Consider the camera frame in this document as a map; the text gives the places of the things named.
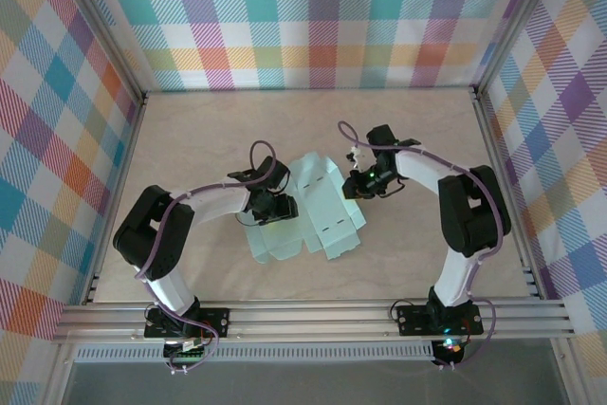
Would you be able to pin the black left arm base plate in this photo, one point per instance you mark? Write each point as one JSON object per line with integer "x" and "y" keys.
{"x": 218, "y": 322}

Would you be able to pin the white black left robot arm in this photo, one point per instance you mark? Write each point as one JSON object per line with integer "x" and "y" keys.
{"x": 213, "y": 201}

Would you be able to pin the light teal paper box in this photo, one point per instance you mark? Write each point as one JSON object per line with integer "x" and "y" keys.
{"x": 327, "y": 215}

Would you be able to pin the long aluminium base rail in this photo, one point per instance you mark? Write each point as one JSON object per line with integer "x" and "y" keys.
{"x": 308, "y": 319}

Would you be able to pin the aluminium table side rail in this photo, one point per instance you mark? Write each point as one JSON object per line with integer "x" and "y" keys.
{"x": 133, "y": 137}
{"x": 493, "y": 146}

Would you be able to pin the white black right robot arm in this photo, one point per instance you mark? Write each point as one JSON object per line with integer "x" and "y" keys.
{"x": 455, "y": 272}

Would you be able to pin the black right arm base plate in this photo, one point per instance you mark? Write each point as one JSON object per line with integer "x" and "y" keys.
{"x": 412, "y": 319}

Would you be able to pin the green terminal circuit board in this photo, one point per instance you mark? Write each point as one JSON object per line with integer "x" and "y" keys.
{"x": 187, "y": 353}

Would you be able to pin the grey metal corner bracket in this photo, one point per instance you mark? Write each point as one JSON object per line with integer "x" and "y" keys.
{"x": 93, "y": 287}
{"x": 531, "y": 282}

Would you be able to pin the black controller with lit LED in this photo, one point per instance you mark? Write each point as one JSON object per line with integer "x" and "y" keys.
{"x": 450, "y": 350}

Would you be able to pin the aluminium frame post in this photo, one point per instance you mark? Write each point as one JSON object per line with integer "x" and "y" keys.
{"x": 106, "y": 30}
{"x": 509, "y": 30}

